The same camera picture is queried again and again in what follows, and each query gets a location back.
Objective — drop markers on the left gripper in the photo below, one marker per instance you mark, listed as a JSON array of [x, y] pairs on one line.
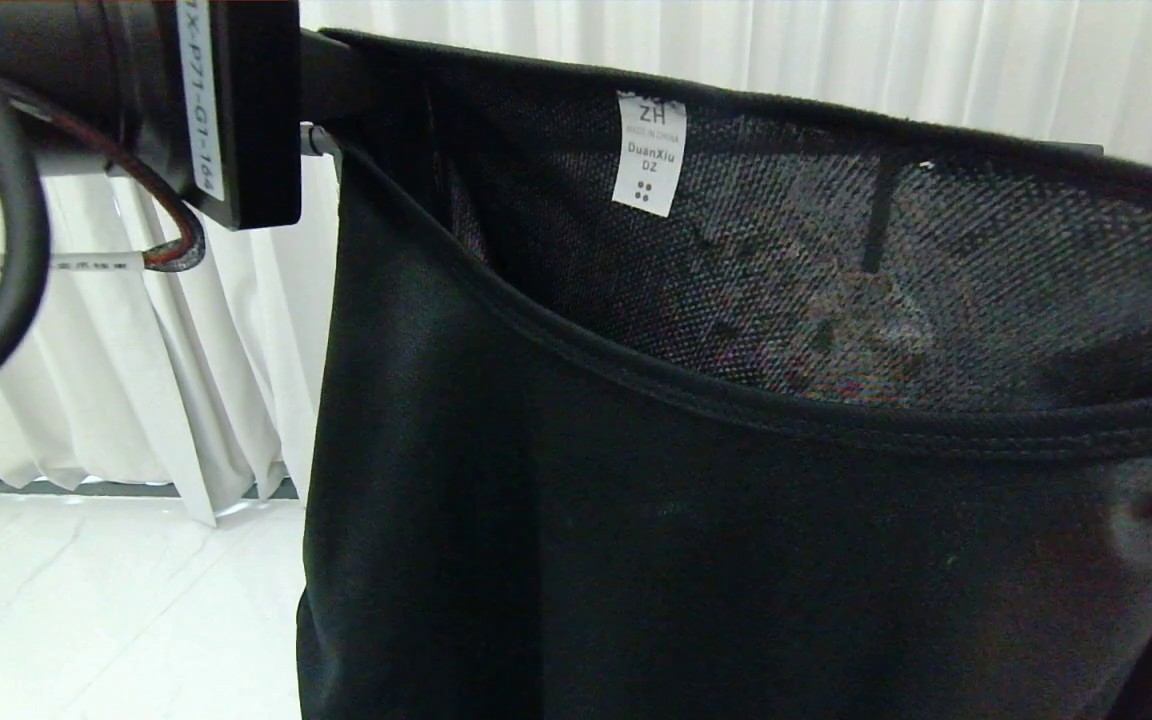
[[246, 100]]

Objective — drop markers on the black garment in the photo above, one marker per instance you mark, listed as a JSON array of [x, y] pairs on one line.
[[636, 550]]

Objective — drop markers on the white curtain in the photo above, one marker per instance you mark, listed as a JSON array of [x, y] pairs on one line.
[[236, 350]]

